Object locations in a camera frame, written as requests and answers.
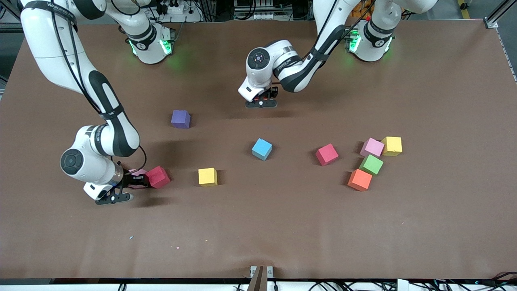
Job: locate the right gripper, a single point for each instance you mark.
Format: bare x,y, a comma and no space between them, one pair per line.
130,179

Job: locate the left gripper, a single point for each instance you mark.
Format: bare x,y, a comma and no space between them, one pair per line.
273,92

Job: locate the pink foam cube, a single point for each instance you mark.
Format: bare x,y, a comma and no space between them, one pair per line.
138,171
372,147

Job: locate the red foam cube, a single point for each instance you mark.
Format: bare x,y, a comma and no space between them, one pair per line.
327,154
158,178

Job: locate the cyan foam cube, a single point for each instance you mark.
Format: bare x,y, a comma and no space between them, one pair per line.
261,149

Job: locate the yellow foam cube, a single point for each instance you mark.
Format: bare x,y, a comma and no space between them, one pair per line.
392,146
207,177

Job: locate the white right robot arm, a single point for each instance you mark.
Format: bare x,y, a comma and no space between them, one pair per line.
48,48

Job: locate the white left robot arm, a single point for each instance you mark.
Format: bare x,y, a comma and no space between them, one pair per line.
262,58

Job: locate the purple foam cube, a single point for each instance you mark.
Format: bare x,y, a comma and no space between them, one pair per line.
180,119

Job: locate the green foam cube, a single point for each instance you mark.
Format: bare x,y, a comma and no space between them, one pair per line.
371,164

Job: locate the orange foam cube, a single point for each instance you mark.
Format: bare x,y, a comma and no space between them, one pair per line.
359,180

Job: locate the bag of oranges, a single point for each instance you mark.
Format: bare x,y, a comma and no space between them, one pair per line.
364,10

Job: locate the small white box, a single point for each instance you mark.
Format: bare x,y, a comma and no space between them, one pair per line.
402,285

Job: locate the perforated metal edge rail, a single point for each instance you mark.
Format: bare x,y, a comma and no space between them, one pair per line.
507,54

